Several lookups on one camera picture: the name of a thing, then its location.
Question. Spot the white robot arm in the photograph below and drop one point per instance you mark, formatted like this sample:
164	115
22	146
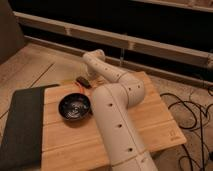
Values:
110	102

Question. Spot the orange pen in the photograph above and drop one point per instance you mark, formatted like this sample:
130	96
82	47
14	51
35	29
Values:
81	89

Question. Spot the dark grey mat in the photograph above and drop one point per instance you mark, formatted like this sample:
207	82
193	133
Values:
22	139

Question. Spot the small black rectangular block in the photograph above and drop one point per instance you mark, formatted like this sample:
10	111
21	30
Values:
84	82

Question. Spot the wooden shelf rail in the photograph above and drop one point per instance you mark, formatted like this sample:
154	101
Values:
153	48

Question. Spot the black round bowl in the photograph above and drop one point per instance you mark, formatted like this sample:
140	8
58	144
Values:
74	107

